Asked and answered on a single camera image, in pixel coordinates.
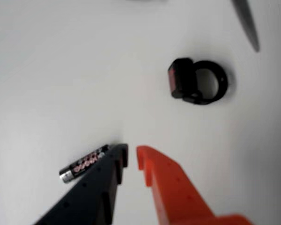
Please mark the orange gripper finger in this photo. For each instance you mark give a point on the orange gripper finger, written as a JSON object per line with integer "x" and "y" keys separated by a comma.
{"x": 173, "y": 192}

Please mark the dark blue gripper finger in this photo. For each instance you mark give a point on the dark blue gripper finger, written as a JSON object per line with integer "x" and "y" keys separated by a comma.
{"x": 89, "y": 194}

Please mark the black AAA battery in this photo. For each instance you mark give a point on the black AAA battery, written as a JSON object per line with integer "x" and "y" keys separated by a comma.
{"x": 84, "y": 164}

